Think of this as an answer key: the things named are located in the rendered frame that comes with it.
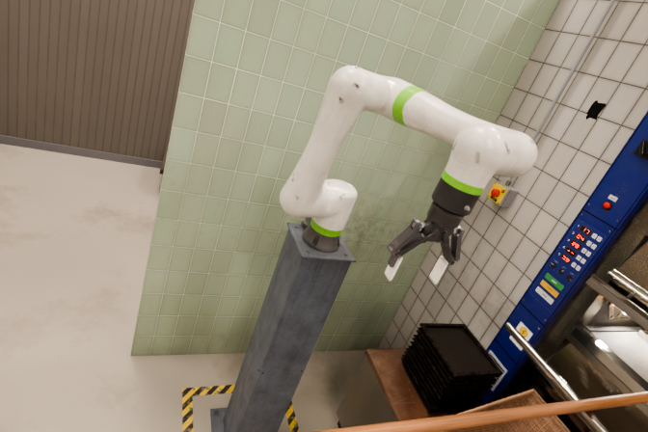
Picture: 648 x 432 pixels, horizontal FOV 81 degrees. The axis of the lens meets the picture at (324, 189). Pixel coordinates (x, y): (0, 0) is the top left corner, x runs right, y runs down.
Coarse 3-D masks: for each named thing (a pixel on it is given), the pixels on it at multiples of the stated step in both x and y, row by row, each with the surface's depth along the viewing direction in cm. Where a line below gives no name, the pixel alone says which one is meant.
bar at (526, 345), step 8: (512, 328) 140; (512, 336) 139; (520, 336) 137; (520, 344) 136; (528, 344) 134; (528, 352) 133; (536, 352) 131; (536, 360) 130; (544, 360) 129; (544, 368) 127; (552, 368) 126; (552, 376) 124; (560, 384) 122; (568, 392) 119; (584, 416) 114; (592, 416) 113; (592, 424) 112; (600, 424) 110
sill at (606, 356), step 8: (576, 328) 155; (584, 328) 156; (576, 336) 155; (584, 336) 152; (592, 336) 153; (584, 344) 151; (592, 344) 149; (600, 344) 149; (592, 352) 148; (600, 352) 146; (608, 352) 146; (600, 360) 146; (608, 360) 143; (616, 360) 143; (608, 368) 143; (616, 368) 140; (624, 368) 139; (632, 368) 141; (616, 376) 140; (624, 376) 138; (632, 376) 136; (640, 376) 138; (632, 384) 136; (640, 384) 134
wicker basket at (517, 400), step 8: (528, 392) 162; (536, 392) 162; (504, 400) 157; (512, 400) 158; (520, 400) 163; (528, 400) 163; (536, 400) 161; (480, 408) 154; (488, 408) 157; (496, 408) 158; (504, 408) 161; (552, 416) 154; (496, 424) 167; (504, 424) 167; (512, 424) 164; (520, 424) 162; (528, 424) 160; (536, 424) 157; (544, 424) 155; (552, 424) 154; (560, 424) 151
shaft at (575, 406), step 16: (576, 400) 111; (592, 400) 113; (608, 400) 116; (624, 400) 118; (640, 400) 122; (448, 416) 92; (464, 416) 93; (480, 416) 95; (496, 416) 96; (512, 416) 98; (528, 416) 101; (544, 416) 103
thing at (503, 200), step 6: (498, 180) 195; (492, 186) 196; (498, 186) 192; (504, 186) 189; (510, 186) 192; (504, 192) 188; (510, 192) 187; (516, 192) 189; (492, 198) 194; (498, 198) 191; (504, 198) 188; (510, 198) 189; (498, 204) 191; (504, 204) 191
